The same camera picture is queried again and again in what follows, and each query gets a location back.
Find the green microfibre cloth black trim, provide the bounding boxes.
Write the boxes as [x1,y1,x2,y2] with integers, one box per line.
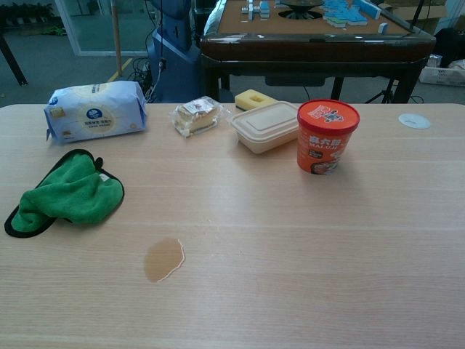
[4,148,125,239]

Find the brown liquid spill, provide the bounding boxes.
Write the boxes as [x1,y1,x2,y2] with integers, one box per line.
[143,237,186,284]

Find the beige lidded food container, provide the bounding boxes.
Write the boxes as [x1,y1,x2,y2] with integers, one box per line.
[230,100,301,156]

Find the plastic wrapped cake slice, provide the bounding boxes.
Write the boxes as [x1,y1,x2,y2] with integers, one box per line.
[168,95,228,139]

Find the yellow sponge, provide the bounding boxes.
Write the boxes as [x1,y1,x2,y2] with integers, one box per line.
[234,89,278,111]

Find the orange instant noodle cup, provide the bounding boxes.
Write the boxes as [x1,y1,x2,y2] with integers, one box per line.
[296,99,361,177]

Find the blue machine base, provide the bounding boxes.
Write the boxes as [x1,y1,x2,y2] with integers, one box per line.
[147,0,204,103]

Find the dark wooden mahjong table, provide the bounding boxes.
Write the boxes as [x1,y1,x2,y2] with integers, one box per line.
[198,0,437,105]

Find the blue white tissue pack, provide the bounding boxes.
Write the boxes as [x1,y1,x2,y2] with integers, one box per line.
[43,80,149,145]

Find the black tripod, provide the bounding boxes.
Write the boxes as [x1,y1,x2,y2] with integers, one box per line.
[364,78,397,105]

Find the wooden pole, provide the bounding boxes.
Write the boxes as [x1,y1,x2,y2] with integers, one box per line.
[111,0,123,76]

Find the grey round table grommet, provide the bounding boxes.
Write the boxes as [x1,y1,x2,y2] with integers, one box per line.
[397,113,432,129]

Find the white plastic crate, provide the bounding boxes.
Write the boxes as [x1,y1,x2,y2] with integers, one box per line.
[418,66,465,87]

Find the black table leg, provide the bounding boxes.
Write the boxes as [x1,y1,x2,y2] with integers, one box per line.
[0,34,29,87]

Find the black bag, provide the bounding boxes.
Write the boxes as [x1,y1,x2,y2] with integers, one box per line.
[432,28,465,69]

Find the cardboard box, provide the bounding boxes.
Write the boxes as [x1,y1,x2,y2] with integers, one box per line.
[384,0,448,21]

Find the floor cable bundle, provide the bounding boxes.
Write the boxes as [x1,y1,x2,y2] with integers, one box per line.
[126,57,158,103]

